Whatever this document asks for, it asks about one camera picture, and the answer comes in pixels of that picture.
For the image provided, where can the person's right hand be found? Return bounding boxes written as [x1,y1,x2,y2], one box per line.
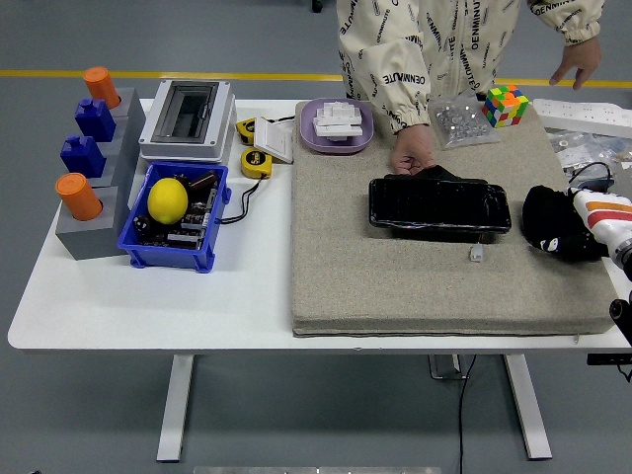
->
[389,122,438,175]

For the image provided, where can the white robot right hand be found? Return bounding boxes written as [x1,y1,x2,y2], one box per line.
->
[537,186,632,256]

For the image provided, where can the person's left hand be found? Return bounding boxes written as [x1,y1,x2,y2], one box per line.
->
[549,35,603,91]

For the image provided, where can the black glossy panel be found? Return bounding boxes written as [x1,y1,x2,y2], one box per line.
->
[367,165,514,244]

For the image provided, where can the black rag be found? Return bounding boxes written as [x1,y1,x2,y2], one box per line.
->
[521,185,608,262]

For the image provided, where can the pale tray of circuit boards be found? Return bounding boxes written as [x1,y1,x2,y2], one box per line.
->
[567,175,617,193]

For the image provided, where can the clear bag of metal nuts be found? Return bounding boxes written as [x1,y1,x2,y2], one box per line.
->
[428,91,503,151]

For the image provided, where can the white power strip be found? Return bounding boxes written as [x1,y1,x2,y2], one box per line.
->
[532,97,632,134]

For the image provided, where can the clear bags of small parts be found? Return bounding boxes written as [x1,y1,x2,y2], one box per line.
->
[545,126,632,174]

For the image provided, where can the colourful puzzle cube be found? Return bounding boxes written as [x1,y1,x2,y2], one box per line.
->
[481,84,530,129]

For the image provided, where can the purple tray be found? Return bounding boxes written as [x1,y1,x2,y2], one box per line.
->
[298,97,375,157]

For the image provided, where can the person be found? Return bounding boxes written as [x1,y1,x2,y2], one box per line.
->
[335,0,606,133]

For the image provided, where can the beige mat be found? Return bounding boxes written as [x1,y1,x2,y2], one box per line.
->
[290,101,624,340]

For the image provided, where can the yellow tape measure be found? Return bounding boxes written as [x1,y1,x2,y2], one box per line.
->
[235,117,263,146]
[239,146,274,179]

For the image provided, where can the white table leg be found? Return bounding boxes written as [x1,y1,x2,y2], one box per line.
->
[156,354,195,464]
[503,354,553,461]

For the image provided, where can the grey control box under table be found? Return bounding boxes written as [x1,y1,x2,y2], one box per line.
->
[428,354,469,381]

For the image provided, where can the circuit board with capacitors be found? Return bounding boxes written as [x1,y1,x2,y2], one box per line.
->
[132,170,221,251]

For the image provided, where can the yellow lemon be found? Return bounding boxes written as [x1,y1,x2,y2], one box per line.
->
[147,177,190,226]

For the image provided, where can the blue plastic bin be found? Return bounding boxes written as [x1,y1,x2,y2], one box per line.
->
[116,161,232,275]

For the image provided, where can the orange cylinder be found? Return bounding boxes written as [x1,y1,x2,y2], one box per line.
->
[54,172,104,222]
[82,66,122,110]

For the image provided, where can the blue plastic block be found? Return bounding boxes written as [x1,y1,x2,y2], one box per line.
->
[74,98,118,143]
[59,134,108,179]

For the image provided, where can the grey stepped block holder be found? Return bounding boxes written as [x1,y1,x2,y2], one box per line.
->
[54,87,148,262]

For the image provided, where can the stack of white switch parts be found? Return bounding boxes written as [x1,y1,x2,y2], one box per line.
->
[311,99,365,143]

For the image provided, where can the white wall switch plate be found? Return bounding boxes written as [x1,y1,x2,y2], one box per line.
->
[252,118,296,165]

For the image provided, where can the thin black wire pair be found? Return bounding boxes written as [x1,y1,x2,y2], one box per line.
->
[216,175,272,226]

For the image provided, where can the grey electrical enclosure box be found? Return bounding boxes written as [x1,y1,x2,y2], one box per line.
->
[138,79,237,165]

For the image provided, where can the black hanging cable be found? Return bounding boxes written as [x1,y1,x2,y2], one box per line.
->
[456,354,478,474]

